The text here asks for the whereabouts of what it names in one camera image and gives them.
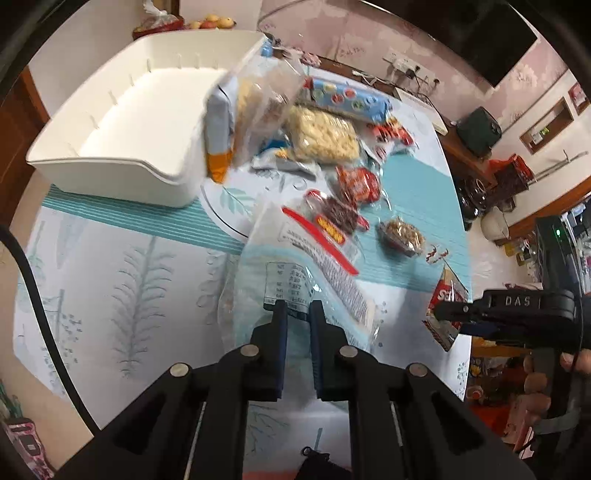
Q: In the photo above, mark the bowl of fruit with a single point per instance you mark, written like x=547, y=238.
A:
x=212, y=22

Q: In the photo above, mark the white red apple chips bag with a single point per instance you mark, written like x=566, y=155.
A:
x=383, y=140

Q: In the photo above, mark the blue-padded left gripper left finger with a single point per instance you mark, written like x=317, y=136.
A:
x=268, y=368

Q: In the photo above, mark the large clear blue snack bag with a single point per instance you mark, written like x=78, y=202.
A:
x=289, y=259

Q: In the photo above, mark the blue red biscuit package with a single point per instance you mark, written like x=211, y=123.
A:
x=345, y=100

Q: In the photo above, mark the red white cookie packet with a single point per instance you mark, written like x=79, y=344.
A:
x=441, y=312

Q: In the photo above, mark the white set-top box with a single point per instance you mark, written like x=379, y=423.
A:
x=425, y=108

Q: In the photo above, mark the clear bag brown cookies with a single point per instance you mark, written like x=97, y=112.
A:
x=267, y=88

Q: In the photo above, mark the orange red snack packet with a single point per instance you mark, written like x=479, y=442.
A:
x=359, y=186

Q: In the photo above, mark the person's right hand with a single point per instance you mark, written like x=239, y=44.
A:
x=535, y=400

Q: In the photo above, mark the white wall power strip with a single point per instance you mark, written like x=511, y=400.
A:
x=401, y=68

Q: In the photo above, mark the dark ceramic jar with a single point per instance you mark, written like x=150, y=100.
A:
x=472, y=197

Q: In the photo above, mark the red gift bag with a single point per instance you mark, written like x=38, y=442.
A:
x=512, y=175

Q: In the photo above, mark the dark dates red-trim packet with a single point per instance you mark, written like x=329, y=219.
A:
x=336, y=218

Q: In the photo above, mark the clear bag puffed corn snacks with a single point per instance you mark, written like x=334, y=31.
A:
x=321, y=137

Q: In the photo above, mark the white round pot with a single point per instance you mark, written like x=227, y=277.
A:
x=494, y=225

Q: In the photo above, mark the clear nut cluster packet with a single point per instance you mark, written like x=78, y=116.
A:
x=402, y=236

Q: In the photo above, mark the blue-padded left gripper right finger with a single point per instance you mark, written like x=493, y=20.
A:
x=330, y=378

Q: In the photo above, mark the white plastic storage bin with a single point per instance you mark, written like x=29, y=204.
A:
x=134, y=130

